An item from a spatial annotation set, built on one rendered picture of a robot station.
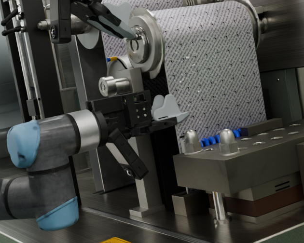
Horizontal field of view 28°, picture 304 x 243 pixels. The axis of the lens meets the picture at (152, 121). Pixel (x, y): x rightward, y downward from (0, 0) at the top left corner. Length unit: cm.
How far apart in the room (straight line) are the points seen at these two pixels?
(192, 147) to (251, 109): 24
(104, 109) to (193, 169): 20
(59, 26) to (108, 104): 17
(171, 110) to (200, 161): 14
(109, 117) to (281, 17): 49
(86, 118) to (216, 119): 31
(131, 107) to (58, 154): 17
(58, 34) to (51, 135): 20
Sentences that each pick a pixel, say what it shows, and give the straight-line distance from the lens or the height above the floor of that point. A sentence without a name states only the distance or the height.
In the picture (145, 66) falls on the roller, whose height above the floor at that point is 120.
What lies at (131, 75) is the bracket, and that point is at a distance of 124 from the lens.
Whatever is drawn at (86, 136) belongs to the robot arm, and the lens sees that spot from 107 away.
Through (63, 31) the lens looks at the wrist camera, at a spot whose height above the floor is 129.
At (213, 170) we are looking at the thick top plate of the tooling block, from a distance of 106.
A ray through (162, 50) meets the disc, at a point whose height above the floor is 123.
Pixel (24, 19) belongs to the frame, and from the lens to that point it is 144.
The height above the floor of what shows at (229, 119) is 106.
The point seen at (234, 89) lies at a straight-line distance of 129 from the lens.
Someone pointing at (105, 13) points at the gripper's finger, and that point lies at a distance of 114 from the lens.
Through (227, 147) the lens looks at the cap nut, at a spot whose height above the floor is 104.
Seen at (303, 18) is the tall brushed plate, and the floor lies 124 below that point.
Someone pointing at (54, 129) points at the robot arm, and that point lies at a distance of 105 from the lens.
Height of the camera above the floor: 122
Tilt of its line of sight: 6 degrees down
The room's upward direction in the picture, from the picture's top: 10 degrees counter-clockwise
